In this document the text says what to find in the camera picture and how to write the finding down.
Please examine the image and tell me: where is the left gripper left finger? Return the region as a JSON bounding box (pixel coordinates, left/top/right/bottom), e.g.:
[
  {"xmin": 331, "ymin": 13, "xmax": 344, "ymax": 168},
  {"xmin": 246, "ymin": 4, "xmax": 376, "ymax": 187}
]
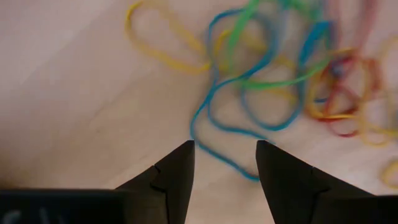
[{"xmin": 0, "ymin": 140, "xmax": 195, "ymax": 224}]

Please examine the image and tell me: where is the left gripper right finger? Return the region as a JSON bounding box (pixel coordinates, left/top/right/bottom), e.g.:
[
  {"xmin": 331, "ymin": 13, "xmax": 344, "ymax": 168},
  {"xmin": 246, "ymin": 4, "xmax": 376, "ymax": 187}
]
[{"xmin": 256, "ymin": 140, "xmax": 398, "ymax": 224}]

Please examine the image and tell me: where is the yellow rubber band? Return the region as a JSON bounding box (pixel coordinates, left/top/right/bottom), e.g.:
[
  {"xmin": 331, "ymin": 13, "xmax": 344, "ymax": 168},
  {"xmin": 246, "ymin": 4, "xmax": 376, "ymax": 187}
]
[
  {"xmin": 381, "ymin": 160, "xmax": 398, "ymax": 189},
  {"xmin": 306, "ymin": 37, "xmax": 398, "ymax": 147},
  {"xmin": 124, "ymin": 0, "xmax": 215, "ymax": 75}
]

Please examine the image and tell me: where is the red rubber band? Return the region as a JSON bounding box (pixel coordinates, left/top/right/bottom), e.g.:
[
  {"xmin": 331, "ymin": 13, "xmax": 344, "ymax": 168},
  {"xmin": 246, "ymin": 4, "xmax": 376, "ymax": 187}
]
[{"xmin": 323, "ymin": 52, "xmax": 383, "ymax": 138}]

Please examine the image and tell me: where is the blue rubber band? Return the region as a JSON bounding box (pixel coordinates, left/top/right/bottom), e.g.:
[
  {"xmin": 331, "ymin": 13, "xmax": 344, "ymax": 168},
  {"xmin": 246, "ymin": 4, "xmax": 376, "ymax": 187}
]
[
  {"xmin": 241, "ymin": 20, "xmax": 332, "ymax": 131},
  {"xmin": 189, "ymin": 7, "xmax": 280, "ymax": 183}
]

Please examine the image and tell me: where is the green rubber band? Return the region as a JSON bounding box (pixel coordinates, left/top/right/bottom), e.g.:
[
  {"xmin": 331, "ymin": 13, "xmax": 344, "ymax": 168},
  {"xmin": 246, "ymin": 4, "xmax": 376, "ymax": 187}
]
[{"xmin": 228, "ymin": 0, "xmax": 330, "ymax": 91}]

